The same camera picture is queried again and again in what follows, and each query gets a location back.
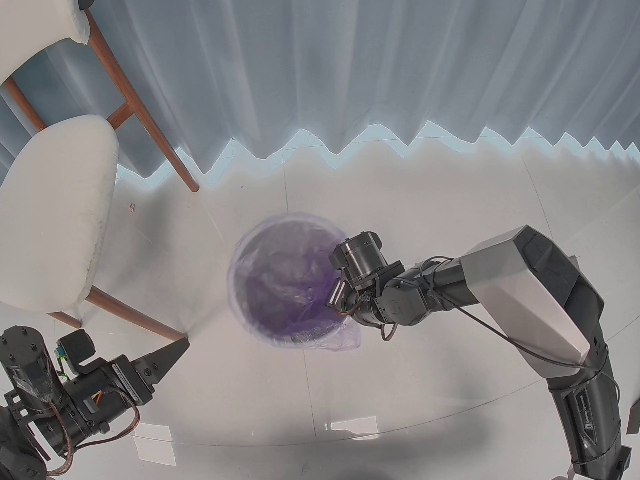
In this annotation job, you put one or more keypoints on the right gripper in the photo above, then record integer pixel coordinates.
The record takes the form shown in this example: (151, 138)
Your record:
(357, 308)

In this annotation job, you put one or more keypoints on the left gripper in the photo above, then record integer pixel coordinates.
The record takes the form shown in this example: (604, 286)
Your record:
(105, 398)

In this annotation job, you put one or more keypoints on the purple plastic bag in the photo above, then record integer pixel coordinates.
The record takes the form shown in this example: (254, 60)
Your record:
(280, 278)

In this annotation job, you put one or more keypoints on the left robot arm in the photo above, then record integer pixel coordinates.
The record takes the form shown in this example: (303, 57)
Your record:
(25, 363)

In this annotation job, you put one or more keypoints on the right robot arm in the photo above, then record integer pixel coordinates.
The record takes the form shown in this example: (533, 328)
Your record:
(515, 288)

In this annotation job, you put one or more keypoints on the white trash bin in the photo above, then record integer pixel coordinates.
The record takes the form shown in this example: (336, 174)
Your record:
(250, 268)

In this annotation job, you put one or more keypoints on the white padded wooden chair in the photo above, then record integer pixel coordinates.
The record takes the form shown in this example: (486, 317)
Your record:
(55, 208)

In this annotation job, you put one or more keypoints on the white curtain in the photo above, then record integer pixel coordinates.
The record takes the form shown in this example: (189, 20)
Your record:
(350, 68)

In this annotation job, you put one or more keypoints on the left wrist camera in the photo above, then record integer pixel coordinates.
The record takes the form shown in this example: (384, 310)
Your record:
(75, 350)

